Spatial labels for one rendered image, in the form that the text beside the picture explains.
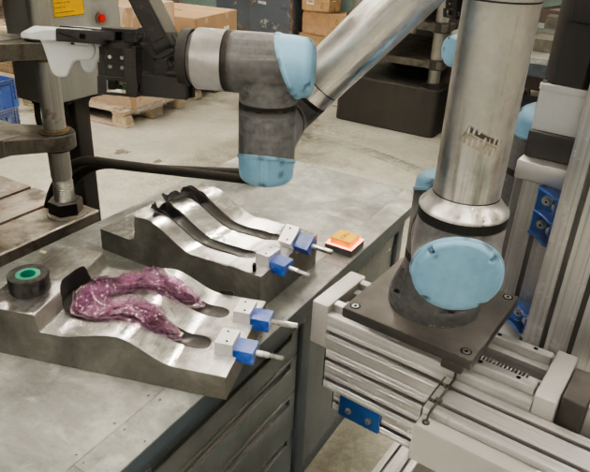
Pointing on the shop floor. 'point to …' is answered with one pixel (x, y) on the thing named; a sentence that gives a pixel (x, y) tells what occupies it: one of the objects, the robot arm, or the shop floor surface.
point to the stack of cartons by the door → (320, 18)
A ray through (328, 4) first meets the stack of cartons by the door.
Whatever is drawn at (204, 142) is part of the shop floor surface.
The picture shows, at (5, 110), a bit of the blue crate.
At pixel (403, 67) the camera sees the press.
